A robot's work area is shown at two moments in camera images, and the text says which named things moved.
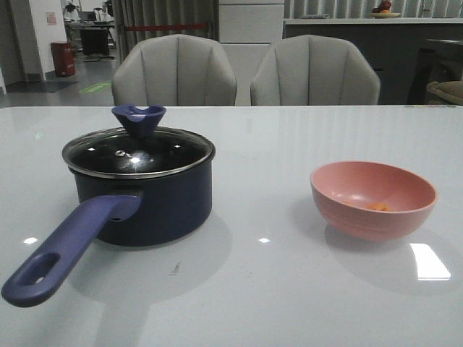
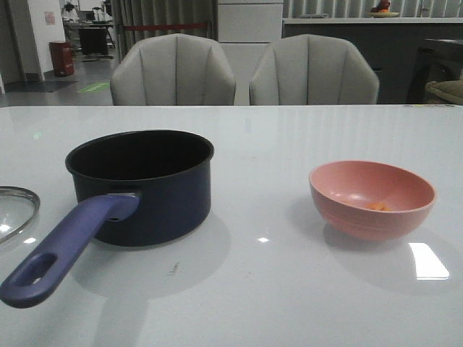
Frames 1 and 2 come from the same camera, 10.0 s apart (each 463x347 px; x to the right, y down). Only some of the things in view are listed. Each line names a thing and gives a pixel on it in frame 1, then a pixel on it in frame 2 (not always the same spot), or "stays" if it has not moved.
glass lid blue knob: [139, 149] → [19, 207]
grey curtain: [153, 12] stays
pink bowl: [370, 201] stays
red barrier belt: [165, 27] stays
